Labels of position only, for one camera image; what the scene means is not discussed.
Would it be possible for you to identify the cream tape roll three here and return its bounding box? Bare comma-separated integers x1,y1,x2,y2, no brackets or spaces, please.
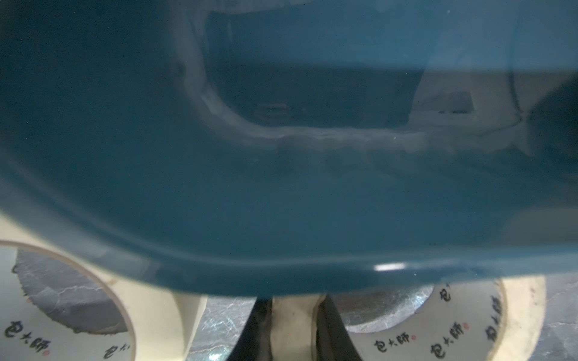
270,276,546,360

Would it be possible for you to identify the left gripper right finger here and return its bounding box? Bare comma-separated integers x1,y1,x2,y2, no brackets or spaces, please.
316,296,361,361

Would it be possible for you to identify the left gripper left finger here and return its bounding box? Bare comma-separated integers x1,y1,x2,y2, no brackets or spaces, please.
227,299,273,361

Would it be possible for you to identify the teal plastic storage tray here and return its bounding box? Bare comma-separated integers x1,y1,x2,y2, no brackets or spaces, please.
1,1,577,296

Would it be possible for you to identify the cream tape roll one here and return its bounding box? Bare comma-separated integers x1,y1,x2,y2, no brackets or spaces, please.
1,216,207,360

